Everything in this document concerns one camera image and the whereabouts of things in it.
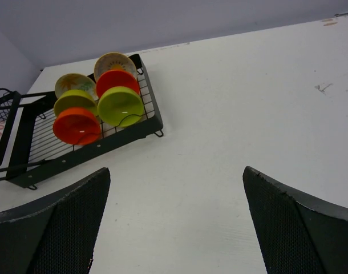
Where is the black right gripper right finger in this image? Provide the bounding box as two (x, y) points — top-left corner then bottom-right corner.
(242, 166), (348, 273)

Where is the yellow blue pattern ceramic bowl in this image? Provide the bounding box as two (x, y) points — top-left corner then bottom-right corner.
(94, 52), (137, 81)

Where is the leaf pattern ceramic bowl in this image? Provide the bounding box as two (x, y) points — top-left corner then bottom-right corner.
(55, 73), (98, 100)

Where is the black wire dish rack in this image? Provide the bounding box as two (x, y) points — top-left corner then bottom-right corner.
(0, 54), (163, 190)

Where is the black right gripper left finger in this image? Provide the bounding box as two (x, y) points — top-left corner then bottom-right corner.
(0, 168), (110, 273)

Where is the green bowl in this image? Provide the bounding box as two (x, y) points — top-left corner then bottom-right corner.
(54, 90), (98, 116)
(98, 86), (144, 127)

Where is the orange bowl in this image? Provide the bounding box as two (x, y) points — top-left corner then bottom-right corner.
(96, 70), (140, 98)
(52, 107), (101, 146)

